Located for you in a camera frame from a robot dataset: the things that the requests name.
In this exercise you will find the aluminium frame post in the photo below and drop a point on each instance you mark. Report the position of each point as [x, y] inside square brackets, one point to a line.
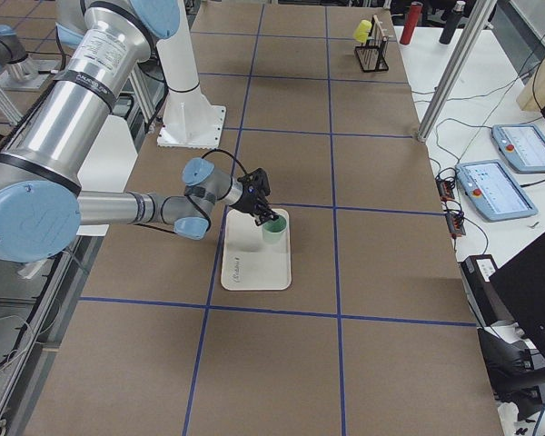
[468, 39]

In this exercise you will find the orange terminal board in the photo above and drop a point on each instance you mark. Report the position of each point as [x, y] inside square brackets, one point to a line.
[451, 207]

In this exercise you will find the black bottle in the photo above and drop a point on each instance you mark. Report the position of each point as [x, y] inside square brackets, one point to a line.
[453, 17]

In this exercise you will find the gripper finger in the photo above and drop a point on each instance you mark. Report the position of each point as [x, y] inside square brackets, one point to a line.
[259, 218]
[268, 214]

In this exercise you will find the pale green cup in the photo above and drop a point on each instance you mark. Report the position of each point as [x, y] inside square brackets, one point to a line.
[274, 230]

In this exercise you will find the red bottle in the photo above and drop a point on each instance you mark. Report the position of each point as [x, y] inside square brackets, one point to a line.
[412, 18]

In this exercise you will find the yellow cup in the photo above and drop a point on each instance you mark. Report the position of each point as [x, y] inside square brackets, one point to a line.
[363, 32]

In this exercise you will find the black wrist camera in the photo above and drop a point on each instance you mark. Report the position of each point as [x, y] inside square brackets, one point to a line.
[258, 181]

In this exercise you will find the black wire cup rack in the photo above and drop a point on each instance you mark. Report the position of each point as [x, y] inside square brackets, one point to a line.
[371, 56]

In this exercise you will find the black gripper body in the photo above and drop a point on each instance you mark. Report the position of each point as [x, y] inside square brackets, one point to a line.
[246, 203]

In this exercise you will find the cream rabbit tray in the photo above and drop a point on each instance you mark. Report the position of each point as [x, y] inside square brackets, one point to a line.
[250, 264]

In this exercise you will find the near blue teach pendant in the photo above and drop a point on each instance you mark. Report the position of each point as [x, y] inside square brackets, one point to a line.
[494, 192]

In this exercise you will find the far blue teach pendant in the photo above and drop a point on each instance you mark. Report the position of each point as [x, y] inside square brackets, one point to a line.
[522, 145]

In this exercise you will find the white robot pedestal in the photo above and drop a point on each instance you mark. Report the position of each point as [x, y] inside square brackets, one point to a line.
[189, 119]

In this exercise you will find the black cardboard box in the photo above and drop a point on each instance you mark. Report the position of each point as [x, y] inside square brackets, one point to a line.
[476, 272]

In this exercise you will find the blue teach pendant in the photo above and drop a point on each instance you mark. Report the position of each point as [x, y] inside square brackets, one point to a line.
[494, 192]
[522, 145]

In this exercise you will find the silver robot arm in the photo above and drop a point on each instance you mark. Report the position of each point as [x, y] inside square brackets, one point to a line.
[42, 202]

